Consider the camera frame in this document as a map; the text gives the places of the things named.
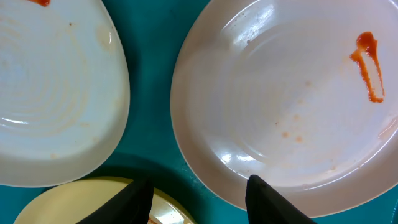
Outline white plate with ketchup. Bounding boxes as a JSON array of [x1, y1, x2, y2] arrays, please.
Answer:
[[170, 0, 397, 218]]

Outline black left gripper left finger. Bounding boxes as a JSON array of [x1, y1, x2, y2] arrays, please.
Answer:
[[78, 179, 154, 224]]

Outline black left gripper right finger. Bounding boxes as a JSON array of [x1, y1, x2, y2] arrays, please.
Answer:
[[245, 175, 315, 224]]

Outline white plate at back left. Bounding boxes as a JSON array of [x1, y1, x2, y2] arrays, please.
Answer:
[[1, 0, 130, 187]]

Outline yellow plate with ketchup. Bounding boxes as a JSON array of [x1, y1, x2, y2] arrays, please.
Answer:
[[14, 177, 195, 224]]

